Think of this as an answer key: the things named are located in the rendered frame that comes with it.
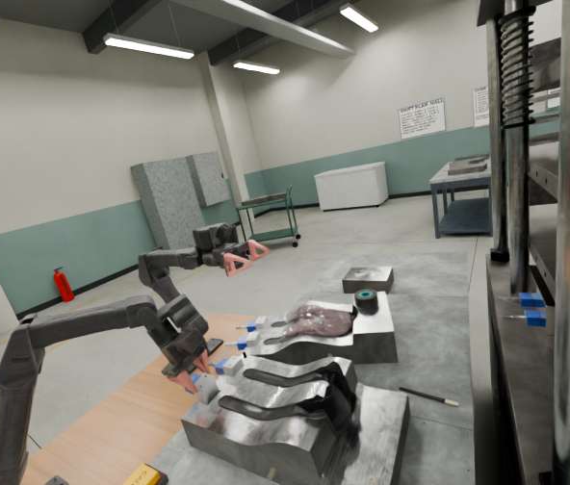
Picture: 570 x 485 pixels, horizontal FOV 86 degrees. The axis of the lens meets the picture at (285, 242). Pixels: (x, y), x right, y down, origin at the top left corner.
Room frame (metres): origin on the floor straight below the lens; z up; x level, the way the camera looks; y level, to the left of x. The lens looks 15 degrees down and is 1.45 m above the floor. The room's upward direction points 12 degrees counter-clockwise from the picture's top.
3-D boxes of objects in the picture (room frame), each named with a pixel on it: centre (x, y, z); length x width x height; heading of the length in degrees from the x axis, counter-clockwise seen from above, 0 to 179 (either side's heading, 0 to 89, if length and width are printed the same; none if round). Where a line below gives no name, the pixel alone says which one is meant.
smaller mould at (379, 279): (1.31, -0.34, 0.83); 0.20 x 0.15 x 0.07; 58
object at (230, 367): (0.81, 0.27, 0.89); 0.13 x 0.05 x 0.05; 58
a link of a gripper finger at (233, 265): (0.83, 0.14, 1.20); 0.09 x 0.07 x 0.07; 58
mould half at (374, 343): (0.96, -0.05, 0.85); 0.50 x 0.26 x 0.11; 75
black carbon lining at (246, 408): (0.63, 0.08, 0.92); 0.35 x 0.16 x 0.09; 58
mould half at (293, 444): (0.62, 0.07, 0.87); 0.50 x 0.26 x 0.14; 58
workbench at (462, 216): (4.45, -2.85, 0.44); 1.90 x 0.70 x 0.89; 143
